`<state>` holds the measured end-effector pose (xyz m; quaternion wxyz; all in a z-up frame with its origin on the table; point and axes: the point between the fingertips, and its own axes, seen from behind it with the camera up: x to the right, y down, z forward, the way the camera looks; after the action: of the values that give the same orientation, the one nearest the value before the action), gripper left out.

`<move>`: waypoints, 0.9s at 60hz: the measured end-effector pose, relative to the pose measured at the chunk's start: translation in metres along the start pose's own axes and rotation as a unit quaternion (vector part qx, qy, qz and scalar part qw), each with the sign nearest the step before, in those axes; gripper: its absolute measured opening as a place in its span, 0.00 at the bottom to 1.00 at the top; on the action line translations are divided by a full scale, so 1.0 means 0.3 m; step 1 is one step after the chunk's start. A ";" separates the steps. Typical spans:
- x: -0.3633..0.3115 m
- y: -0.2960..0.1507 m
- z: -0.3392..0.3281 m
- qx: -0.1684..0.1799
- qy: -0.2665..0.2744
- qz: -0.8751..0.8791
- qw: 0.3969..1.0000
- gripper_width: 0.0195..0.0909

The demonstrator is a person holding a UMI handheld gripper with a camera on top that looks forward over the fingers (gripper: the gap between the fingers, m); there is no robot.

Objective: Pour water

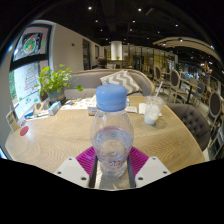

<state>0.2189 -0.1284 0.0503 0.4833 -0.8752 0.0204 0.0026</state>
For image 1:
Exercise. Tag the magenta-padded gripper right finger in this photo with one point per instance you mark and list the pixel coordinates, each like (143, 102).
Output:
(151, 170)

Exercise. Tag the grey white chevron cushion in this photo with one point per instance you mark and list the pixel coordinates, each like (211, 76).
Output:
(121, 81)

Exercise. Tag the flat round red coaster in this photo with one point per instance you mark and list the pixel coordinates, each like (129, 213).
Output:
(24, 130)

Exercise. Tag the long white box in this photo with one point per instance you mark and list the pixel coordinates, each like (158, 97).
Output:
(92, 110)

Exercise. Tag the printed paper leaflet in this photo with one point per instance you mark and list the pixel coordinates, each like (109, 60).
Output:
(78, 104)

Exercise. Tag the grey tufted armchair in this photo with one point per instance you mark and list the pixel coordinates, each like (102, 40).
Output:
(190, 121)

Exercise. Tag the window with festive decals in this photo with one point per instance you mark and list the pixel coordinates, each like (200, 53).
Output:
(28, 80)

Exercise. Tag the group of dining chairs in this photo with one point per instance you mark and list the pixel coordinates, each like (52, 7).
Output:
(175, 80)

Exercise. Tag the grey curved sofa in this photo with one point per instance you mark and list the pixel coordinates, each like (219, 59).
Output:
(86, 81)

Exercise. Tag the small blue white carton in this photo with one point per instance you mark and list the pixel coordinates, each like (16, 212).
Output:
(54, 108)

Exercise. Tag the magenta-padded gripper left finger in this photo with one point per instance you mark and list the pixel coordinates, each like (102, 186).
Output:
(71, 170)

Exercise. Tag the clear blue-capped water bottle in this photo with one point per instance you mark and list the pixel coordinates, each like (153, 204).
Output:
(111, 140)

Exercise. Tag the person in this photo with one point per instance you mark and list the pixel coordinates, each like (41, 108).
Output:
(101, 62)

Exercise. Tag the group of ceiling lights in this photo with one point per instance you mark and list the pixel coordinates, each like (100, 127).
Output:
(139, 10)

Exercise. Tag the green potted plant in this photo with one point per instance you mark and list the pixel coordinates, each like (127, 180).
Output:
(55, 81)

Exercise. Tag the white paper napkin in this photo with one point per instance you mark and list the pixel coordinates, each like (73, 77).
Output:
(141, 108)

